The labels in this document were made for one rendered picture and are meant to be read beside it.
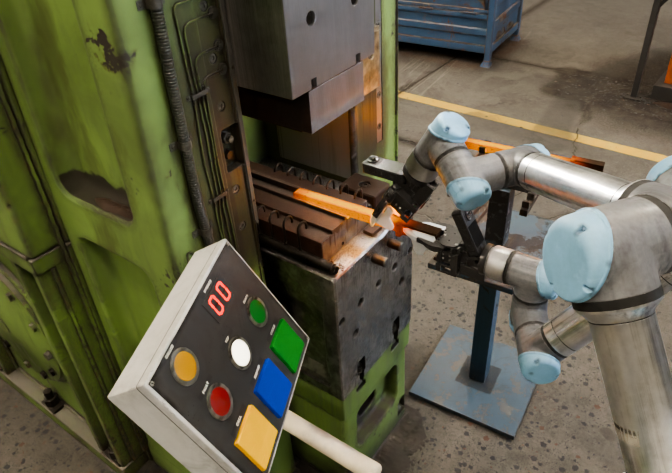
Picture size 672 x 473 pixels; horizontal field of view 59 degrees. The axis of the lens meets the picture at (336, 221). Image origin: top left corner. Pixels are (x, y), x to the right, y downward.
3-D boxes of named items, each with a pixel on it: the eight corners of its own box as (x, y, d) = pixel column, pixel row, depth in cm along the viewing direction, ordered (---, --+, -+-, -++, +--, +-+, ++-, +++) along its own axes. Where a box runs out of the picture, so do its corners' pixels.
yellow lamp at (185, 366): (206, 370, 91) (200, 350, 88) (183, 391, 88) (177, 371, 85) (192, 361, 92) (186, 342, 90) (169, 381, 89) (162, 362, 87)
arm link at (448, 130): (449, 139, 113) (431, 107, 117) (423, 175, 122) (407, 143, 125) (481, 139, 117) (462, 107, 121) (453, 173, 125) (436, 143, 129)
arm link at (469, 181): (515, 182, 113) (489, 138, 118) (462, 195, 110) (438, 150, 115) (501, 204, 119) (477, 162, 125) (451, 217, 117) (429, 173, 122)
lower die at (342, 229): (367, 224, 159) (367, 197, 154) (323, 264, 146) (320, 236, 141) (251, 182, 180) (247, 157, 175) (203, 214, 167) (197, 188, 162)
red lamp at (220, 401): (239, 404, 94) (235, 386, 92) (218, 425, 91) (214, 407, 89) (225, 395, 96) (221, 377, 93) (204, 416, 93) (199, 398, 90)
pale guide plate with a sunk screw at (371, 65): (380, 86, 166) (379, 24, 156) (362, 97, 160) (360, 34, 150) (374, 84, 167) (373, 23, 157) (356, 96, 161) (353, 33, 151)
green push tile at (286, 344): (305, 343, 116) (283, 317, 113) (296, 372, 110) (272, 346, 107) (298, 345, 117) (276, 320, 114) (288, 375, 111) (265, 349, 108)
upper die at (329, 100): (364, 100, 138) (363, 60, 133) (312, 134, 125) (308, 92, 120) (233, 69, 159) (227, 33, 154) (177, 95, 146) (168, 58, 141)
